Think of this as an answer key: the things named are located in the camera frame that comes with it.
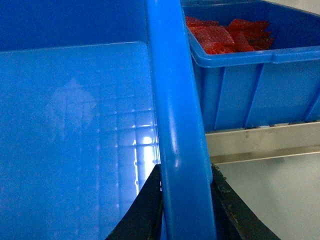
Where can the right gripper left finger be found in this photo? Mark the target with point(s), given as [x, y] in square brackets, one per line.
[143, 220]

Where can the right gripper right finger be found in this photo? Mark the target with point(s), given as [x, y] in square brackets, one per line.
[233, 218]

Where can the large blue plastic crate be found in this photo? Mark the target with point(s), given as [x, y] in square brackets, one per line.
[93, 95]

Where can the steel roller shelf rack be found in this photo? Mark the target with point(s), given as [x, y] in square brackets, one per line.
[268, 142]

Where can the blue crate with red items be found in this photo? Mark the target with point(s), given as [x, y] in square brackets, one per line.
[260, 88]

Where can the red plastic bags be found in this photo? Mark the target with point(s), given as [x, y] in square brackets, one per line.
[239, 36]

